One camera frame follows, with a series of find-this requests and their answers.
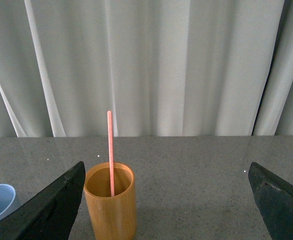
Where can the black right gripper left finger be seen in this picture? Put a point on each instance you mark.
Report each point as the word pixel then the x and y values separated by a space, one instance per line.
pixel 51 213

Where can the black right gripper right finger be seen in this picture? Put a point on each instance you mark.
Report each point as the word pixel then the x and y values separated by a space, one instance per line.
pixel 274 199

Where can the pink chopstick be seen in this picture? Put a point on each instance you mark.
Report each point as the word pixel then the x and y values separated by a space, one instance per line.
pixel 111 151

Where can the bamboo chopstick holder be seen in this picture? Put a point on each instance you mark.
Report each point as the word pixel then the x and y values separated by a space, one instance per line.
pixel 112 217

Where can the white curtain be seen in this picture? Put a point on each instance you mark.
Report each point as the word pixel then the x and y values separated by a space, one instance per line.
pixel 163 67

